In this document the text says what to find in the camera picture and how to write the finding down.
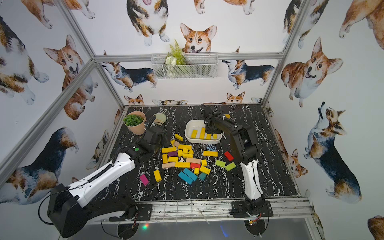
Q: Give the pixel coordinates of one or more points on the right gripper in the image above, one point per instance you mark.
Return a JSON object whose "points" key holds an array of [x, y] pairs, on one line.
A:
{"points": [[208, 131]]}

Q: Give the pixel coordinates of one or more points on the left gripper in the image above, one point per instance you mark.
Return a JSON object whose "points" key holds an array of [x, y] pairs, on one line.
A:
{"points": [[154, 132]]}

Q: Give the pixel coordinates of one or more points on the white plastic bin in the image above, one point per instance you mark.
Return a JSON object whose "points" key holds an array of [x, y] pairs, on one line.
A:
{"points": [[196, 132]]}

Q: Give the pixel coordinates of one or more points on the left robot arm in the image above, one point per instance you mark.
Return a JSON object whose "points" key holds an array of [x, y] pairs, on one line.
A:
{"points": [[70, 207]]}

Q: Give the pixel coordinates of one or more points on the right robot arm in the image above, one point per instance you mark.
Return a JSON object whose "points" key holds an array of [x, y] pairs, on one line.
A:
{"points": [[244, 149]]}

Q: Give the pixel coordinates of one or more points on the yellow long block left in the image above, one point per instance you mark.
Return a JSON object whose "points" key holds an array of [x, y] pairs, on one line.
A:
{"points": [[168, 150]]}

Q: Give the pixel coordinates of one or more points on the purple block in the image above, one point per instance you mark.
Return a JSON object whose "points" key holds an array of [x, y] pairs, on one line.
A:
{"points": [[173, 154]]}

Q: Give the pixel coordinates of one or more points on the terracotta pot with plant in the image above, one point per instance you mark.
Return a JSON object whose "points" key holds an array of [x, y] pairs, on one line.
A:
{"points": [[135, 122]]}

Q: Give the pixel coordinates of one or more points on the blue grid block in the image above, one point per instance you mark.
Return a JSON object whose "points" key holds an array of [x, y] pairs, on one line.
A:
{"points": [[211, 148]]}

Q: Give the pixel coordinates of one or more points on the natural wood block lower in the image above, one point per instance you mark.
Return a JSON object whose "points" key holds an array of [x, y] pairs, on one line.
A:
{"points": [[168, 165]]}

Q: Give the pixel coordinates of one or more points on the natural wood block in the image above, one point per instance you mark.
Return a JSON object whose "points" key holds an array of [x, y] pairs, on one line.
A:
{"points": [[168, 165], [193, 160]]}

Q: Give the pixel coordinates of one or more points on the long yellow block right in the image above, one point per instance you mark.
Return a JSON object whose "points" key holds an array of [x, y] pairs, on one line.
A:
{"points": [[210, 154]]}

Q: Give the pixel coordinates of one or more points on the yellow long block bottom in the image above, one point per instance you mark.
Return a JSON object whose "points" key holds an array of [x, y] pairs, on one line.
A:
{"points": [[182, 165]]}

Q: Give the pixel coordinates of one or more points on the green block left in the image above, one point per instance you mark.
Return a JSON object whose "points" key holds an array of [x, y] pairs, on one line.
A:
{"points": [[220, 163]]}

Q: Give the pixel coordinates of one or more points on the green block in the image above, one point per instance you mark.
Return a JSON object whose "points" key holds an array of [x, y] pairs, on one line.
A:
{"points": [[230, 167], [220, 163]]}

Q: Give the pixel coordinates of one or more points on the natural wood block upper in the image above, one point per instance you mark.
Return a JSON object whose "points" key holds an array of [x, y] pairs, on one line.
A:
{"points": [[193, 160]]}

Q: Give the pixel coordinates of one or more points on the teal long block front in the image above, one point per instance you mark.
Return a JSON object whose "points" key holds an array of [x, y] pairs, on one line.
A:
{"points": [[185, 178]]}

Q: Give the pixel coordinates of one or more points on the teal long block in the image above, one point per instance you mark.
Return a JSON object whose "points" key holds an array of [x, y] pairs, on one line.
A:
{"points": [[190, 174], [185, 178]]}

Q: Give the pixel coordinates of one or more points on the teal long block rear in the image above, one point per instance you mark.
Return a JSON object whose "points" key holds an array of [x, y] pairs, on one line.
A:
{"points": [[190, 174]]}

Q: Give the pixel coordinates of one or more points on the red block in pile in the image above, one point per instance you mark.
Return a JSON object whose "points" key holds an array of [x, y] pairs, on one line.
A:
{"points": [[194, 165]]}

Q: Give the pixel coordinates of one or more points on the green block right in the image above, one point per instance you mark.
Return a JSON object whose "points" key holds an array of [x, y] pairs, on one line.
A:
{"points": [[230, 167]]}

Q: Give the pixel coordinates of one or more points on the small teal block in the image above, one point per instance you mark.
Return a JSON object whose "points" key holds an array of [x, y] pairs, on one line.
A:
{"points": [[202, 176]]}

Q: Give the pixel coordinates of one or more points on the artificial fern and flower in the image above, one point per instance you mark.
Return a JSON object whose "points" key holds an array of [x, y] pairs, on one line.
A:
{"points": [[175, 61]]}

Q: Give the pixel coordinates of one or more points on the white wire wall basket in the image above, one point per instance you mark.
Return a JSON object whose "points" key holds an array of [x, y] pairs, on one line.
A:
{"points": [[189, 66]]}

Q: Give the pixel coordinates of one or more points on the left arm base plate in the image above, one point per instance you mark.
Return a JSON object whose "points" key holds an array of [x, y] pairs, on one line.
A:
{"points": [[139, 212]]}

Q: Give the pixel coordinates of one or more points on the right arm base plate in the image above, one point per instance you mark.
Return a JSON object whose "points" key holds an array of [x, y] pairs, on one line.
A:
{"points": [[246, 209]]}

